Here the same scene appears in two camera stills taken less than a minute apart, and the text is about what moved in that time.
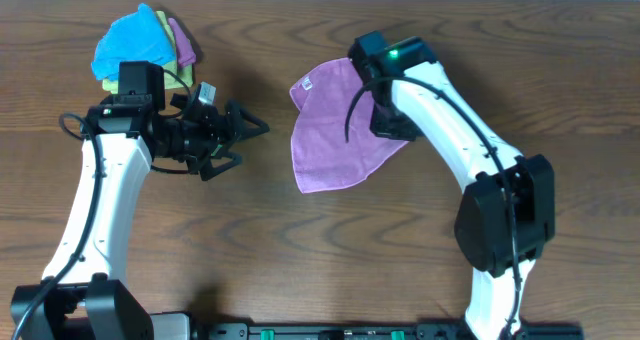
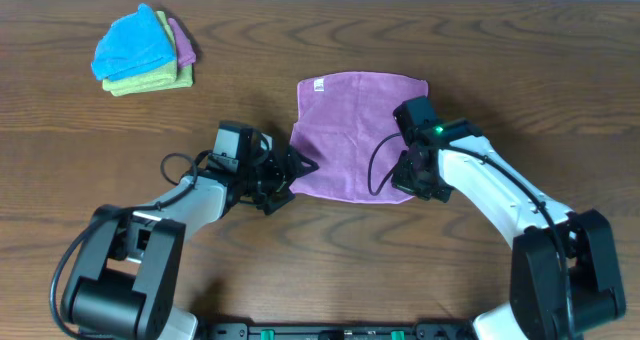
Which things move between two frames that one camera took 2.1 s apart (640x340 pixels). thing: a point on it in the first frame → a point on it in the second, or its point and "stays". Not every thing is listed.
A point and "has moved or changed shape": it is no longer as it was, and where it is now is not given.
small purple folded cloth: [186, 55] stays
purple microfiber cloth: [323, 159] has moved or changed shape
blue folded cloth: [136, 36] stays
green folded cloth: [176, 76] stays
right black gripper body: [390, 123] → [423, 185]
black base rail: [388, 331] stays
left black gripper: [220, 141] → [282, 175]
